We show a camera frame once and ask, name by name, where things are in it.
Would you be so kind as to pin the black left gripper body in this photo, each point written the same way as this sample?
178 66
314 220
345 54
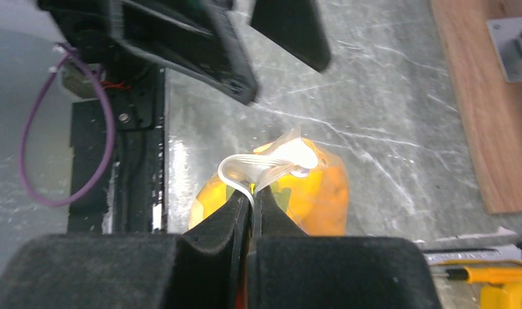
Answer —
95 29

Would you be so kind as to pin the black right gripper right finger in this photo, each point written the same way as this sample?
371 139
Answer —
286 268

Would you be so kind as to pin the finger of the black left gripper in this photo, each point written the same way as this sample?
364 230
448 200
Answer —
195 38
297 27

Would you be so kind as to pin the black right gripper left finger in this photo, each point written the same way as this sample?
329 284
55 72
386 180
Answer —
202 268

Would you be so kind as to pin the clear spotted zip top bag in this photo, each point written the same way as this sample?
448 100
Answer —
252 172

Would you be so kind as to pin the silver wrench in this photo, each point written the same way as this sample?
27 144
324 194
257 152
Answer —
511 253

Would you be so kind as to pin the metal server stand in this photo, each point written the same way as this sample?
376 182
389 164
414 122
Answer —
506 36

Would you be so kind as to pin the wooden board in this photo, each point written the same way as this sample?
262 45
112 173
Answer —
490 107

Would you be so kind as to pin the yellow plastic tray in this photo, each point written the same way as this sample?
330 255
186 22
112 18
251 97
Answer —
508 296

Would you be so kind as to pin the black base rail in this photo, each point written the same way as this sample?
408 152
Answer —
130 195

